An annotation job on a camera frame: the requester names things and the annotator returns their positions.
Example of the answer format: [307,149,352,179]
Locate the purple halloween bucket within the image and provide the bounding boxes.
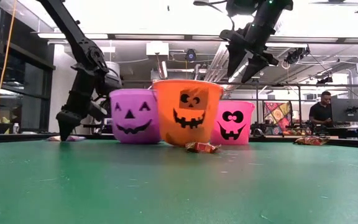
[109,88,162,145]

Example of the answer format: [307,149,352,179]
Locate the orange candy pack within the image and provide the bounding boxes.
[294,136,329,146]
[185,141,222,154]

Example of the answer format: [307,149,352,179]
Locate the white round column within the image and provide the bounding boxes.
[106,61,121,78]

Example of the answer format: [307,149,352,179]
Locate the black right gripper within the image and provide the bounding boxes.
[219,6,279,84]

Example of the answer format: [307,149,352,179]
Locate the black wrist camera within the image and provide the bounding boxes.
[97,73,124,96]
[225,0,262,18]

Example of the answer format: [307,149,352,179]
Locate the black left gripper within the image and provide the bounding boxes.
[56,63,109,141]

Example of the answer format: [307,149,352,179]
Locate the yellow cord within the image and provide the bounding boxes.
[0,0,18,128]

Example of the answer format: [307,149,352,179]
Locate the grey desktop monitor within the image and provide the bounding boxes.
[331,98,358,123]

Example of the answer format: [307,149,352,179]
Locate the purple candy pack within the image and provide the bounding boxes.
[46,134,87,142]

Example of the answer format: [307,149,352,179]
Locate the pink halloween bucket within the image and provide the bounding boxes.
[209,100,256,146]

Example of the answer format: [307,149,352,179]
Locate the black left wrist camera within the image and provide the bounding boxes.
[97,73,124,96]

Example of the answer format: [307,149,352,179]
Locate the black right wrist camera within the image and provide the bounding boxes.
[225,0,262,18]

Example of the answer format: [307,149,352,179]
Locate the orange halloween bucket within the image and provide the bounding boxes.
[152,79,224,147]

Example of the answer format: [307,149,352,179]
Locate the black round ceiling camera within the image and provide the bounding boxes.
[185,49,198,62]

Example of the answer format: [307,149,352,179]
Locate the green table mat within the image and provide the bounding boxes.
[0,139,358,224]

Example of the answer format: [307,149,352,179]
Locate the black aluminium station frame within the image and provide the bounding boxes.
[0,133,358,149]

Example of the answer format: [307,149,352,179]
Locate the long ceiling light panel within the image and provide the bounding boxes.
[114,34,185,40]
[37,32,109,40]

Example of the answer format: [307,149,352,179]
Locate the black hanging camera rig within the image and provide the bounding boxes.
[283,46,311,65]

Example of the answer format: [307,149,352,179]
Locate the colourful patterned quilt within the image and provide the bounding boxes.
[262,101,293,136]

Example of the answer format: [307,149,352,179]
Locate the person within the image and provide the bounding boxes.
[308,90,334,127]

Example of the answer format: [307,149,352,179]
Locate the black metal railing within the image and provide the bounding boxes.
[121,80,358,127]

